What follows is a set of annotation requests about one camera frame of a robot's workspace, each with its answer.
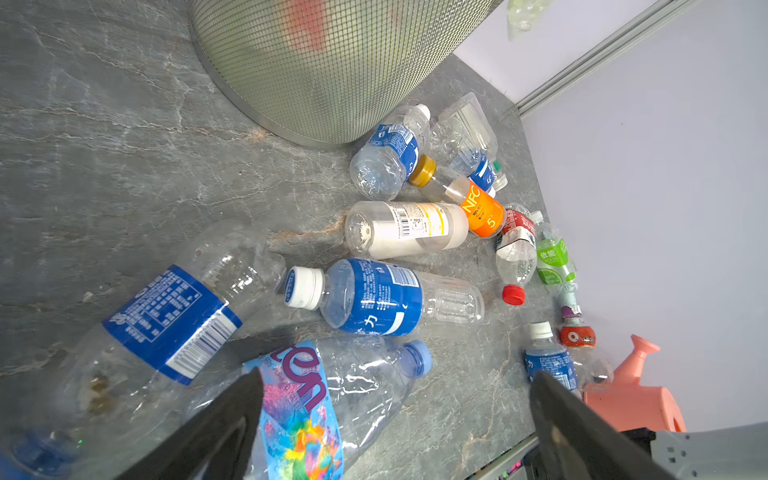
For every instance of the pink watering can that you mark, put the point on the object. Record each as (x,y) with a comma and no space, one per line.
(626,405)

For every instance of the colourful label clear bottle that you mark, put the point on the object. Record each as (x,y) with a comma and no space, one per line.
(325,402)

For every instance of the green label bottle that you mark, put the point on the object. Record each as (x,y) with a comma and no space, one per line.
(556,269)

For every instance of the white label milky bottle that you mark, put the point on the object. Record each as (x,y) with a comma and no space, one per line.
(380,230)

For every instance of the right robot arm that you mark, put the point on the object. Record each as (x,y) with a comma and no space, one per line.
(732,453)

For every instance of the orange label juice bottle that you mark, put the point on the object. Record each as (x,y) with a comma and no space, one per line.
(436,183)

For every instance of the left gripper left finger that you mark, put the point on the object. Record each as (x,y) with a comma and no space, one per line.
(214,444)

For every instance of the blue label bottle near bin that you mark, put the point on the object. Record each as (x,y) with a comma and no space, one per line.
(389,157)

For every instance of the red label bottle red cap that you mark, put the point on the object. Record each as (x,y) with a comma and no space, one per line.
(516,254)

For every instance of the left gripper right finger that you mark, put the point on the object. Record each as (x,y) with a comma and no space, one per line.
(575,443)

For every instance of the blue label bottle white cap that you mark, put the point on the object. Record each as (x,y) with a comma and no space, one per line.
(368,297)

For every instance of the blue label bottle right front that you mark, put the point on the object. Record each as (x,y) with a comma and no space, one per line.
(548,355)

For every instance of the blue label bottle far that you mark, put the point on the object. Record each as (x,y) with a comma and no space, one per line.
(451,148)

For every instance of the green mesh trash bin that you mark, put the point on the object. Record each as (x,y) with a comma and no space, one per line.
(324,73)

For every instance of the crushed blue label bottle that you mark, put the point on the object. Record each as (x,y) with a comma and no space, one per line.
(113,397)

